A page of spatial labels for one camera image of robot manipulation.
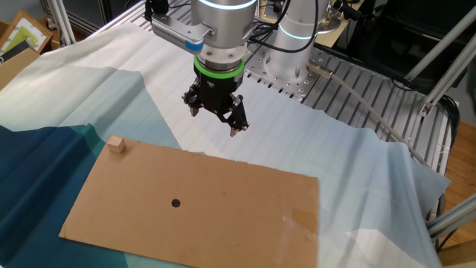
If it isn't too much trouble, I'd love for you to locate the aluminium frame post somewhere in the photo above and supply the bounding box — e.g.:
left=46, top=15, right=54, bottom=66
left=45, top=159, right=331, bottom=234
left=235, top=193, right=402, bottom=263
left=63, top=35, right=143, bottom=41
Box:
left=426, top=194, right=476, bottom=242
left=404, top=5, right=476, bottom=82
left=419, top=42, right=476, bottom=118
left=39, top=0, right=78, bottom=46

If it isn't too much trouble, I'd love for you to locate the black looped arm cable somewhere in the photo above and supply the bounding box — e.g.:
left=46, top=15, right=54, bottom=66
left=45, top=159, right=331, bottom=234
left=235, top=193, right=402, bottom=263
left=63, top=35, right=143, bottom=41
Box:
left=247, top=0, right=321, bottom=54

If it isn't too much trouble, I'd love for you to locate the wooden picture frame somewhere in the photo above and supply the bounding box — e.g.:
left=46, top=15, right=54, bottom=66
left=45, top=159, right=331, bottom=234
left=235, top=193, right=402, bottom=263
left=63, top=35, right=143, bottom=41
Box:
left=0, top=9, right=54, bottom=65

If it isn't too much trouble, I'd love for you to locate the black cable bundle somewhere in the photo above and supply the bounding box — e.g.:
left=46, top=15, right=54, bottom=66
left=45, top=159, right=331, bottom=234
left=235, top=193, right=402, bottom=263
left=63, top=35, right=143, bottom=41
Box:
left=440, top=95, right=462, bottom=157

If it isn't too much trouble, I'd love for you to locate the small wooden block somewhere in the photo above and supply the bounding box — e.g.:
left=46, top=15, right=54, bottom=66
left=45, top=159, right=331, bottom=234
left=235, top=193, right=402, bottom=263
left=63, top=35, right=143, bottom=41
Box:
left=106, top=135, right=126, bottom=154

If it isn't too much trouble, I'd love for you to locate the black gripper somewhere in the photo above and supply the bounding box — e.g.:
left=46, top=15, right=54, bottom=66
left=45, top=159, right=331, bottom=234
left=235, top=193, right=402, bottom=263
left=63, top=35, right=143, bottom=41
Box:
left=181, top=72, right=249, bottom=138

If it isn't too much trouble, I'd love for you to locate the tan wooden board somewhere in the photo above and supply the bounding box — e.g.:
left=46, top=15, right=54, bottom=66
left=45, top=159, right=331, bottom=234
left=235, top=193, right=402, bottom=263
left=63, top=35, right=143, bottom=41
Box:
left=260, top=0, right=367, bottom=49

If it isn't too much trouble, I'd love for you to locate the beige base cable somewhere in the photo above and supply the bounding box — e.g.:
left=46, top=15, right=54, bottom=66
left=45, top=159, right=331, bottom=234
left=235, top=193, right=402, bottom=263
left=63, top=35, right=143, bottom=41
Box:
left=306, top=62, right=431, bottom=168

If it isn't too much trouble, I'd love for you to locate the open cardboard box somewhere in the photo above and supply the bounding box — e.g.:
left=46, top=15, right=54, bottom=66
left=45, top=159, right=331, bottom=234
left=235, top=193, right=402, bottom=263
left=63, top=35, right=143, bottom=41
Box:
left=0, top=47, right=41, bottom=92

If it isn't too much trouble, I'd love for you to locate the blue teal white tablecloth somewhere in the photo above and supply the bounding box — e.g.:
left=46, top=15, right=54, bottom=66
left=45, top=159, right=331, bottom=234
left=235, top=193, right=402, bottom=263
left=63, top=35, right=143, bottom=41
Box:
left=0, top=22, right=453, bottom=268

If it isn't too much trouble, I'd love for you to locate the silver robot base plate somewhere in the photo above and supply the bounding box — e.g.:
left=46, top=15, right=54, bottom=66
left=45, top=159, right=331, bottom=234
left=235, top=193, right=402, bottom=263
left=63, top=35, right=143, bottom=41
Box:
left=243, top=43, right=325, bottom=102

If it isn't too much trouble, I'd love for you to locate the black coiled cable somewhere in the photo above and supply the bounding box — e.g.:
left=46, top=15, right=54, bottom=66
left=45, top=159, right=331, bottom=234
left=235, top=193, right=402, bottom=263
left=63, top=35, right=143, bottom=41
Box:
left=249, top=20, right=280, bottom=42

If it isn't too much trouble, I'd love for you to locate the brown cardboard sheet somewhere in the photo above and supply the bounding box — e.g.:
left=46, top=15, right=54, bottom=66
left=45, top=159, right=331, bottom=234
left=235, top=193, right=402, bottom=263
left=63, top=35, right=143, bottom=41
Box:
left=58, top=134, right=320, bottom=268

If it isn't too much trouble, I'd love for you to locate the green flange ring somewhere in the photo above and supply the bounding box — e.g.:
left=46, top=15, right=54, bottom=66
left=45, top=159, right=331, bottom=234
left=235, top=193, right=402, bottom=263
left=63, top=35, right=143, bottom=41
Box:
left=193, top=55, right=246, bottom=80

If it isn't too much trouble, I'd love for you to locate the dark grey cabinet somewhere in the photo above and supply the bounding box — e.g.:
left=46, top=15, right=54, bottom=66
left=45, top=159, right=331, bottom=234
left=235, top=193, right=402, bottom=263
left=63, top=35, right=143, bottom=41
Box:
left=72, top=0, right=146, bottom=36

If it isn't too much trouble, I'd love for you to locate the black bulky equipment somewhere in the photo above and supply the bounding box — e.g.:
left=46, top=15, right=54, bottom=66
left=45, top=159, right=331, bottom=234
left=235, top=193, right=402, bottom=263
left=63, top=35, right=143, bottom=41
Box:
left=334, top=0, right=476, bottom=89

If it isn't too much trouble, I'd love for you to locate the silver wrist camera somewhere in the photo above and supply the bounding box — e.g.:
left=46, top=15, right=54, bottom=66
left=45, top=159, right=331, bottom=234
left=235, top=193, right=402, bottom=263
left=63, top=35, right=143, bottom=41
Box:
left=150, top=13, right=217, bottom=54

